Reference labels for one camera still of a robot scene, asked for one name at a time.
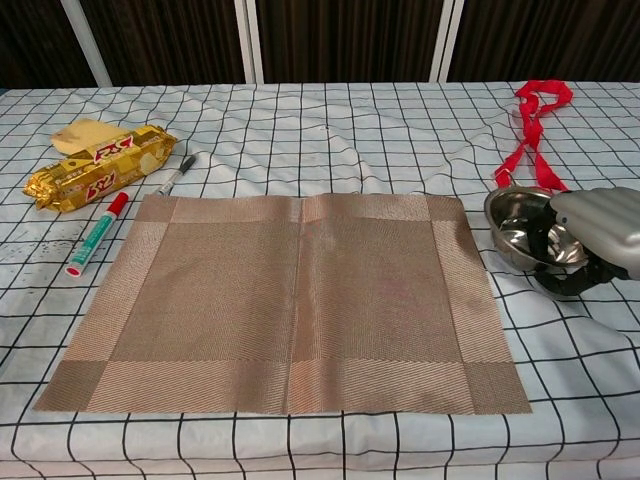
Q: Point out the red-capped whiteboard marker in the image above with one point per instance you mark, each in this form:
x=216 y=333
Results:
x=95 y=237

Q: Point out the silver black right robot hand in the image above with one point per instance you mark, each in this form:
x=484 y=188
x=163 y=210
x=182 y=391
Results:
x=600 y=225

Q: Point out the white black-checked tablecloth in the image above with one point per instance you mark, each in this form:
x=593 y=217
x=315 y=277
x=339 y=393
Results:
x=320 y=445

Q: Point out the brown woven placemat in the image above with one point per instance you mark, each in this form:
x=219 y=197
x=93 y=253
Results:
x=300 y=310

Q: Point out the gold biscuit packet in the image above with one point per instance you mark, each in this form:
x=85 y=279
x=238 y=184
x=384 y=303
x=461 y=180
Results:
x=100 y=167

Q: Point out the white metal frame post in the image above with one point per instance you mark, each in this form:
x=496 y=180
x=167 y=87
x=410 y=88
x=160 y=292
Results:
x=255 y=40
x=85 y=40
x=447 y=40

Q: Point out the clear pen with black cap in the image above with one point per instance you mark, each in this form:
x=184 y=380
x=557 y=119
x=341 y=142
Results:
x=177 y=175

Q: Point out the metal bowl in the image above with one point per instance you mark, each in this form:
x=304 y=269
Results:
x=520 y=235

